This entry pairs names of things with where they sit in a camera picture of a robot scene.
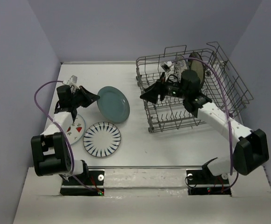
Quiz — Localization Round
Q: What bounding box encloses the brown rimmed cream plate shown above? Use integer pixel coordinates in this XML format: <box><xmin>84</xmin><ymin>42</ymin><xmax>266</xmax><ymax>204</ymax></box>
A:
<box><xmin>188</xmin><ymin>52</ymin><xmax>205</xmax><ymax>89</ymax></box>

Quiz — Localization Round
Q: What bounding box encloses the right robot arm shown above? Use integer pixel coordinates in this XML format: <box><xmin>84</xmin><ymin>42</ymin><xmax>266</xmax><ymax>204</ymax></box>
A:
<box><xmin>140</xmin><ymin>70</ymin><xmax>269</xmax><ymax>183</ymax></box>

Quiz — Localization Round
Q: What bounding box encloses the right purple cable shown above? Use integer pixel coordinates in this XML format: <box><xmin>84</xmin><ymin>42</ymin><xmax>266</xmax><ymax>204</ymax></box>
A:
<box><xmin>172</xmin><ymin>58</ymin><xmax>240</xmax><ymax>194</ymax></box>

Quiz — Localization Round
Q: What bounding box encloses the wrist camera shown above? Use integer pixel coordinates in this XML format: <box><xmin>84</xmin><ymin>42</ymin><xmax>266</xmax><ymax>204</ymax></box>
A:
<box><xmin>160</xmin><ymin>61</ymin><xmax>174</xmax><ymax>81</ymax></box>
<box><xmin>62</xmin><ymin>75</ymin><xmax>78</xmax><ymax>86</ymax></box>

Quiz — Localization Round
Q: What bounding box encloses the blue floral plate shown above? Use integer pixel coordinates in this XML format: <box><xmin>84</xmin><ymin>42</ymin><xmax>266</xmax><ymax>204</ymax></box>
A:
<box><xmin>173</xmin><ymin>55</ymin><xmax>188</xmax><ymax>82</ymax></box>

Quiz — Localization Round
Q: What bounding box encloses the blue striped white plate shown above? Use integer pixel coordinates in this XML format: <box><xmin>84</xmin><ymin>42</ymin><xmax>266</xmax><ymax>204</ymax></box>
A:
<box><xmin>83</xmin><ymin>121</ymin><xmax>121</xmax><ymax>158</ymax></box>

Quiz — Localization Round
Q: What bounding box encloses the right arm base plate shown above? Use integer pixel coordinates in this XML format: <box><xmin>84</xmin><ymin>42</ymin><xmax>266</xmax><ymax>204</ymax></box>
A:
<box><xmin>185</xmin><ymin>169</ymin><xmax>231</xmax><ymax>196</ymax></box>

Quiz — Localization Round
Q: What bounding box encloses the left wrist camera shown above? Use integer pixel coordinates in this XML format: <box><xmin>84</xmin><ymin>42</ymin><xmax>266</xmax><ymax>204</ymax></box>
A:
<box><xmin>62</xmin><ymin>75</ymin><xmax>78</xmax><ymax>86</ymax></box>

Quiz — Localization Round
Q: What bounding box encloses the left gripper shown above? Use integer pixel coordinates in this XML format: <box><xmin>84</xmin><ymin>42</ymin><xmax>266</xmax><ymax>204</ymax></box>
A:
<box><xmin>70</xmin><ymin>85</ymin><xmax>100</xmax><ymax>108</ymax></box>

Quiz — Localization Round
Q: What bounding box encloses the grey wire dish rack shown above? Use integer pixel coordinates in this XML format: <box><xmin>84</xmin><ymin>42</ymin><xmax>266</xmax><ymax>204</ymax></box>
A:
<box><xmin>136</xmin><ymin>42</ymin><xmax>253</xmax><ymax>133</ymax></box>

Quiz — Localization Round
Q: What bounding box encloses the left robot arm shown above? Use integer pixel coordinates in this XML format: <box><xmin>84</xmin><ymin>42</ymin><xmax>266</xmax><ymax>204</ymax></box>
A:
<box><xmin>31</xmin><ymin>84</ymin><xmax>100</xmax><ymax>184</ymax></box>

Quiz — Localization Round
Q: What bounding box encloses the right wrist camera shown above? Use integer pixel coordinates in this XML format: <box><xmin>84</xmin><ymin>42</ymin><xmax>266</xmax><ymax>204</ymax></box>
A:
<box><xmin>160</xmin><ymin>61</ymin><xmax>174</xmax><ymax>81</ymax></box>

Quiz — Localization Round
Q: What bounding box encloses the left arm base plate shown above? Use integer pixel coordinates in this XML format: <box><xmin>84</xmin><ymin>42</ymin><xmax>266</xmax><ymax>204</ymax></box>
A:
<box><xmin>59</xmin><ymin>169</ymin><xmax>105</xmax><ymax>196</ymax></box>

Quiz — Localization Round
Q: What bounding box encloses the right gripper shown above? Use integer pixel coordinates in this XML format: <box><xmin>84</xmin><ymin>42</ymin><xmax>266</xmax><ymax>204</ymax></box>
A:
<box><xmin>140</xmin><ymin>71</ymin><xmax>189</xmax><ymax>104</ymax></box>

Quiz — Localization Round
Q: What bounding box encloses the teal plate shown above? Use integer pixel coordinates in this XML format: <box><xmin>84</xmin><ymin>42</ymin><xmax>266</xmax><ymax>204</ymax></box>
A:
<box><xmin>97</xmin><ymin>86</ymin><xmax>130</xmax><ymax>123</ymax></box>

